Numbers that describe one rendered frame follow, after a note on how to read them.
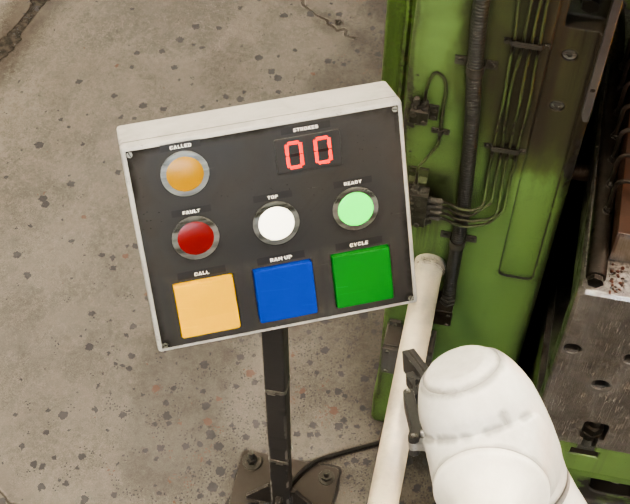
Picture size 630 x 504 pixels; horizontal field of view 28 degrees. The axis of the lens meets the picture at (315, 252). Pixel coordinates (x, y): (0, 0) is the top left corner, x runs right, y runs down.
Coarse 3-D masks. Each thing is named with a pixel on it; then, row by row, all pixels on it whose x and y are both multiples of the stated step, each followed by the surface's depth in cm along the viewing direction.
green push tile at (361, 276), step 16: (336, 256) 157; (352, 256) 157; (368, 256) 157; (384, 256) 158; (336, 272) 157; (352, 272) 158; (368, 272) 158; (384, 272) 159; (336, 288) 158; (352, 288) 159; (368, 288) 159; (384, 288) 160; (336, 304) 160; (352, 304) 160
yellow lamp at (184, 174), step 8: (176, 160) 147; (184, 160) 148; (192, 160) 148; (168, 168) 148; (176, 168) 148; (184, 168) 148; (192, 168) 148; (200, 168) 148; (168, 176) 148; (176, 176) 148; (184, 176) 148; (192, 176) 149; (200, 176) 149; (176, 184) 149; (184, 184) 149; (192, 184) 149
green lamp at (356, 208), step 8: (344, 200) 154; (352, 200) 154; (360, 200) 154; (368, 200) 155; (344, 208) 154; (352, 208) 154; (360, 208) 155; (368, 208) 155; (344, 216) 155; (352, 216) 155; (360, 216) 155; (368, 216) 155; (352, 224) 156
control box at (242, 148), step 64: (128, 128) 151; (192, 128) 149; (256, 128) 148; (320, 128) 150; (384, 128) 151; (128, 192) 149; (192, 192) 150; (256, 192) 151; (320, 192) 153; (384, 192) 155; (192, 256) 153; (256, 256) 155; (320, 256) 157; (256, 320) 159; (320, 320) 161
